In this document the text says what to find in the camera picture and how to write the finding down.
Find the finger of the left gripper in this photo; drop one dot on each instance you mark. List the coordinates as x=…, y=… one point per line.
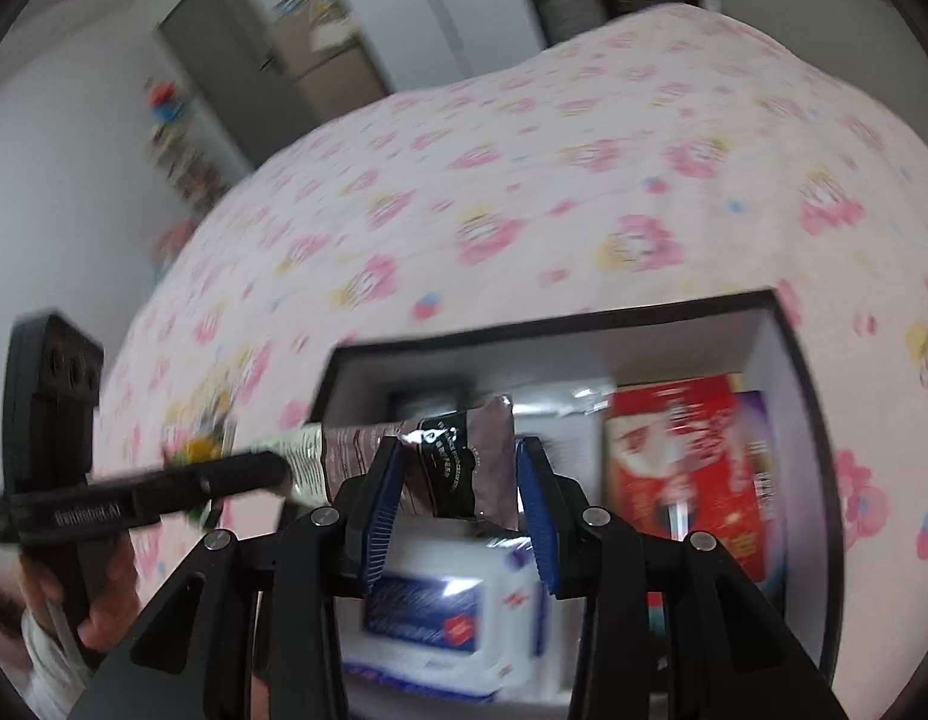
x=185, y=487

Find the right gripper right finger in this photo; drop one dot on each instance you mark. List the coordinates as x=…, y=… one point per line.
x=657, y=608

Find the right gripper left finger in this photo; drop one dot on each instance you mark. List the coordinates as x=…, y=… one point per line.
x=190, y=654

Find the yellow snack packet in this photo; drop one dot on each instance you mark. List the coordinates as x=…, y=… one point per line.
x=182, y=447

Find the person left hand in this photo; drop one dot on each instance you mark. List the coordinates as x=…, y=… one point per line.
x=112, y=611

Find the red packet in box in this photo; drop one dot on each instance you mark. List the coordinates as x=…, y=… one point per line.
x=674, y=464

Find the black cardboard shoe box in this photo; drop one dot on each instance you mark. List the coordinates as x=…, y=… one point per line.
x=561, y=373

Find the blue white wet wipes pack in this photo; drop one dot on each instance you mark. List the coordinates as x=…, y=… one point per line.
x=450, y=616

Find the white shoe rack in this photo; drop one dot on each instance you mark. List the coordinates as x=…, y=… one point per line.
x=187, y=167

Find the beige cabinet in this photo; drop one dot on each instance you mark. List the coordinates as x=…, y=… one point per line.
x=333, y=79

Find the dark grey door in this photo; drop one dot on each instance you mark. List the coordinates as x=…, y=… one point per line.
x=223, y=46

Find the pink cartoon bed blanket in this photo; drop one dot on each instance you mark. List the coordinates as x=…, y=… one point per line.
x=673, y=154

